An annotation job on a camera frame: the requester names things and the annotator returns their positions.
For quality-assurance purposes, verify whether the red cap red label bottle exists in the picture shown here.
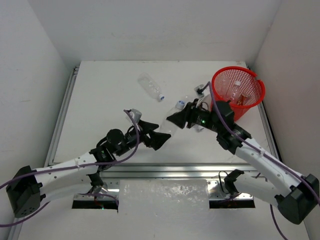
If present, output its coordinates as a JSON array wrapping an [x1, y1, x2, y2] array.
[[236, 93, 251, 106]]

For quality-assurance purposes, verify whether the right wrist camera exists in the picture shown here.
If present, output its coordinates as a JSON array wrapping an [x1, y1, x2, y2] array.
[[194, 84, 205, 98]]

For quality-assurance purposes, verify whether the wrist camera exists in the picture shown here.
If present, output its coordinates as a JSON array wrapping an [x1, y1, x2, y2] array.
[[194, 84, 205, 98], [127, 108, 142, 124]]

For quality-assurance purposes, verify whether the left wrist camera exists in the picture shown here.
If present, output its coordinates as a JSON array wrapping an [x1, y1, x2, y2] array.
[[127, 108, 142, 124]]

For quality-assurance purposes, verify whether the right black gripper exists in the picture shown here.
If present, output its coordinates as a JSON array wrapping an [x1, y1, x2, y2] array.
[[168, 97, 222, 133]]

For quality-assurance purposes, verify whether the clear bottle top blue cap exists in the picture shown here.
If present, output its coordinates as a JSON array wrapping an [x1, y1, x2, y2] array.
[[137, 73, 165, 102]]

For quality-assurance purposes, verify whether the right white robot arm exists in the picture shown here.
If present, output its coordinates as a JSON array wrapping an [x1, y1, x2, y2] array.
[[182, 100, 320, 225]]

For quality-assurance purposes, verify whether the white foam board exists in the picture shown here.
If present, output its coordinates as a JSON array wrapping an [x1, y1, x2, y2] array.
[[118, 179, 209, 216]]

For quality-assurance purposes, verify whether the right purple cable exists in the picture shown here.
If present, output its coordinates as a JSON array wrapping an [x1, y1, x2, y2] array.
[[199, 81, 320, 240]]

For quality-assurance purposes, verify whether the large clear bottle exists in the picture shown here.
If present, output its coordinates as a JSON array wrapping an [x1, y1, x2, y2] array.
[[230, 81, 242, 104]]

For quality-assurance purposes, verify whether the red plastic mesh basket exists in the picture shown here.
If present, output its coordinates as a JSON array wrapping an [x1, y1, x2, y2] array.
[[211, 66, 266, 121]]

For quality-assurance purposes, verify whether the aluminium table edge rail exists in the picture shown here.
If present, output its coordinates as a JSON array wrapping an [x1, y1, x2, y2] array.
[[7, 63, 296, 240]]

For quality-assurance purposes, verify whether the clear bottle white cap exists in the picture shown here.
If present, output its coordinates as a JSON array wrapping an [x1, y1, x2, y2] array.
[[218, 75, 231, 98]]

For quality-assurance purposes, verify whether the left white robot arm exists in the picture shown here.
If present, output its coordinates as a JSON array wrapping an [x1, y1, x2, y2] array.
[[5, 109, 171, 218]]

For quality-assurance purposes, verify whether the clear bottle blue-white cap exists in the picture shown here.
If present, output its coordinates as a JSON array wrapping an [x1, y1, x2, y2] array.
[[159, 100, 186, 138]]

